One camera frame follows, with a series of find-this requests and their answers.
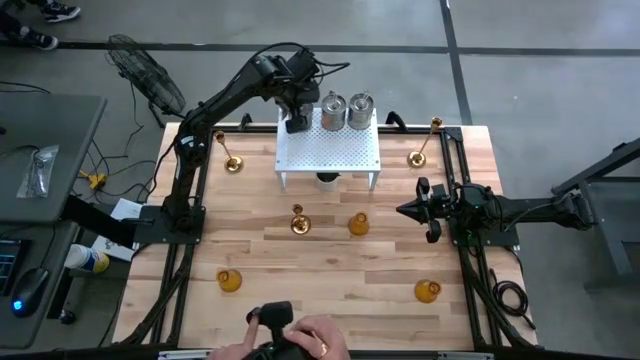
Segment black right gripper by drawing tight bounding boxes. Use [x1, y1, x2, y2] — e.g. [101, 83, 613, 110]
[396, 177, 454, 245]

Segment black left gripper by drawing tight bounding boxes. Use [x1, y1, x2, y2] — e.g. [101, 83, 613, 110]
[277, 79, 321, 135]

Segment tall gold candlestick holder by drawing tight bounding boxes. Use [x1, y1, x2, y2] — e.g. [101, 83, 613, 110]
[406, 116, 444, 170]
[213, 129, 245, 175]

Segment amber glass candle holder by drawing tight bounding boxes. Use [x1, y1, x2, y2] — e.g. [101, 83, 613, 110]
[348, 211, 371, 238]
[216, 268, 244, 294]
[413, 278, 443, 305]

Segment short gold candlestick holder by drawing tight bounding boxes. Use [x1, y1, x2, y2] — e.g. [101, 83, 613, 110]
[289, 203, 312, 236]

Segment white perforated metal shelf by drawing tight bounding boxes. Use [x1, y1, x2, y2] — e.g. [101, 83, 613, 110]
[274, 107, 382, 192]

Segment silver aluminium extrusion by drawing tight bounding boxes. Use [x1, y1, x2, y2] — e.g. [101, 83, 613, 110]
[158, 349, 214, 360]
[438, 351, 495, 360]

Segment black floor fan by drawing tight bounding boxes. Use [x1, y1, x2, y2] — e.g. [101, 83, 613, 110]
[104, 33, 197, 130]

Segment person's right hand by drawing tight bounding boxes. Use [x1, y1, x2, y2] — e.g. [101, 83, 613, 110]
[282, 314, 352, 360]

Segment person's hand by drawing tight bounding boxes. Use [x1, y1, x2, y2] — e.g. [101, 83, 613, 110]
[282, 314, 352, 360]
[207, 314, 261, 360]

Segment grey metal stand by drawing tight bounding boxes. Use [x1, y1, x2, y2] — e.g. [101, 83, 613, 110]
[551, 135, 640, 290]

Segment white paper sheet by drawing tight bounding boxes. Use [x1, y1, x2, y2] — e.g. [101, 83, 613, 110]
[110, 198, 145, 221]
[92, 234, 137, 263]

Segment person's left hand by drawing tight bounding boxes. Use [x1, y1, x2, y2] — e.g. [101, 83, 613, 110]
[207, 314, 261, 360]

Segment yellow power connector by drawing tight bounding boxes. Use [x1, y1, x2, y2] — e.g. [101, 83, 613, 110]
[79, 170, 109, 192]

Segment grey side table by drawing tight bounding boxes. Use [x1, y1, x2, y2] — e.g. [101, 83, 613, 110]
[0, 92, 109, 224]

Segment white wipes canister yellow lid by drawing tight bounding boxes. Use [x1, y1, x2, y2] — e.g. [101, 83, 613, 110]
[64, 243, 111, 275]

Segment clear plastic bag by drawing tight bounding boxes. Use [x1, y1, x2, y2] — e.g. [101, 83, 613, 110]
[17, 144, 60, 200]

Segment person's shoe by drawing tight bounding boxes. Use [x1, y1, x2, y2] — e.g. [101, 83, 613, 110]
[19, 28, 60, 52]
[39, 1, 82, 24]

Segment dark grey desk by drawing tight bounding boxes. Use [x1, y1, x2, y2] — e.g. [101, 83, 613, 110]
[0, 222, 81, 351]

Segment person's leg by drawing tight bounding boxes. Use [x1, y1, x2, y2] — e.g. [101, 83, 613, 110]
[0, 9, 26, 39]

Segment backlit keyboard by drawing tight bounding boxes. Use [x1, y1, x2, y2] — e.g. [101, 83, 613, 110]
[0, 238, 26, 296]

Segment black aluminium table frame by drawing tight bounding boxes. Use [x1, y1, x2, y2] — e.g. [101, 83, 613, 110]
[112, 122, 540, 351]

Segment coiled black cable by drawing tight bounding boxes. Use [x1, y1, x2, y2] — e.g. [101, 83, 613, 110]
[488, 267, 537, 331]

